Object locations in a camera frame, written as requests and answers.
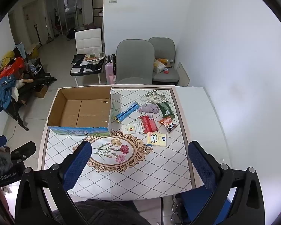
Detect open cardboard box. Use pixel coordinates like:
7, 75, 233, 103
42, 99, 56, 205
47, 85, 111, 136

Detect items on grey chair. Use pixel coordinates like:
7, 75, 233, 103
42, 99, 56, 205
153, 58, 174, 74

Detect grey front chair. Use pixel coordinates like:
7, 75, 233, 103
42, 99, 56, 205
116, 39, 155, 84

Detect white card packet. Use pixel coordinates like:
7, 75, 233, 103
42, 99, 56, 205
122, 122, 143, 135

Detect orange panda snack packet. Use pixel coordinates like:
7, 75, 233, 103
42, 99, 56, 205
158, 116, 177, 133

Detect small brown cardboard box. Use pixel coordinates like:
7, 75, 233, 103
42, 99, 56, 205
34, 85, 48, 99

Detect yellow blue tissue packet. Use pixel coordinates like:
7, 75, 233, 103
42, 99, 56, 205
147, 132, 166, 147

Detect grey chair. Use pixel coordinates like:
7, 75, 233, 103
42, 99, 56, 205
116, 39, 155, 84
149, 37, 180, 85

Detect grey rear chair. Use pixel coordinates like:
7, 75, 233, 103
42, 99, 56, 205
149, 37, 180, 85

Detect green tissue packet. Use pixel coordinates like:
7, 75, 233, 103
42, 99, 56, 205
157, 101, 175, 119

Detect white padded chair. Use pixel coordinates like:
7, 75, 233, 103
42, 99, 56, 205
69, 28, 106, 87

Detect white board leaning on wall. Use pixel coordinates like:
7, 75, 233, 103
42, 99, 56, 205
176, 62, 190, 87

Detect pile of clothes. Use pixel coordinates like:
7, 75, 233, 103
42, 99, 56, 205
0, 43, 57, 131

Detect pink suitcase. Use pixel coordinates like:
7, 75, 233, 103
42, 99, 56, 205
105, 54, 116, 84

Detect purple soft cloth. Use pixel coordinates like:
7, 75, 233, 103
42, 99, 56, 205
137, 103, 159, 114

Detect blue long snack packet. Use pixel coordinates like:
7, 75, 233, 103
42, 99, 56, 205
112, 102, 140, 123

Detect floral patterned table mat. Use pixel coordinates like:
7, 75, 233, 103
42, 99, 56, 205
38, 86, 195, 201

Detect black bag on chair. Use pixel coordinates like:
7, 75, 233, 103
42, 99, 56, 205
70, 53, 105, 75

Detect red tissue packet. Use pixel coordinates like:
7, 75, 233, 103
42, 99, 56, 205
139, 115, 158, 134

